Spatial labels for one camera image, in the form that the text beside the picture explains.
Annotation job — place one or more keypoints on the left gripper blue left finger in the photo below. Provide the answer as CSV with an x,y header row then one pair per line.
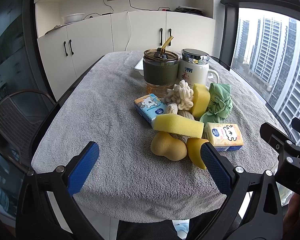
x,y
80,167

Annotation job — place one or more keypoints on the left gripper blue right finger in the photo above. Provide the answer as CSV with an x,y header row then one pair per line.
x,y
218,167

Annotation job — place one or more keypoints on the yellow tissue pack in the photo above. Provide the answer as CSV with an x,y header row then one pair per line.
x,y
224,137

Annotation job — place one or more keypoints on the orange yellow half round sponge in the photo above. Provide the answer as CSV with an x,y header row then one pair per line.
x,y
193,150

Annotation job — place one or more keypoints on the tan gourd shaped sponge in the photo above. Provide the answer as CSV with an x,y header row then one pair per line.
x,y
163,144

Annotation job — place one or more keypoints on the green cloth scrunchie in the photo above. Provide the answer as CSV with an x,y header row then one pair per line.
x,y
220,104

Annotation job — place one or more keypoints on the yellow rectangular sponge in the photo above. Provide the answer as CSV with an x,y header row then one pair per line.
x,y
177,124

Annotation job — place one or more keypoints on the yellow rounded sponge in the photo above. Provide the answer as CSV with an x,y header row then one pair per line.
x,y
201,99

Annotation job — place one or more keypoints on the beige knitted cloth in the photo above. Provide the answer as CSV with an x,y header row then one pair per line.
x,y
172,108

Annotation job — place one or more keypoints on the cream chenille scrunchie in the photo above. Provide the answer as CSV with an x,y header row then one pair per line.
x,y
181,94

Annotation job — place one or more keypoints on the blue tissue pack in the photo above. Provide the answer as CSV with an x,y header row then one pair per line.
x,y
150,106

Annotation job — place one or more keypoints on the white plastic tray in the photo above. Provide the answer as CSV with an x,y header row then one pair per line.
x,y
139,67

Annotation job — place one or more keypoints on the grey towel table cover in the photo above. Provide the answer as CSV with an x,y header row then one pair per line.
x,y
128,182

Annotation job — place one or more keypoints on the dark wicker chair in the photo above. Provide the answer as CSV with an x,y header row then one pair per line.
x,y
18,131

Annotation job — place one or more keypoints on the white ceramic mug chrome lid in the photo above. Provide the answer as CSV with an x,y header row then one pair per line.
x,y
194,67

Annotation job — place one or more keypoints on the green sleeved glass tumbler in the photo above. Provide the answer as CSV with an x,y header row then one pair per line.
x,y
160,68

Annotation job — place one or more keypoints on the white cabinet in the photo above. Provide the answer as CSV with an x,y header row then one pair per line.
x,y
68,50

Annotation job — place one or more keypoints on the white bowl on cabinet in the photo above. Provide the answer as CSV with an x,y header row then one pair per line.
x,y
72,18

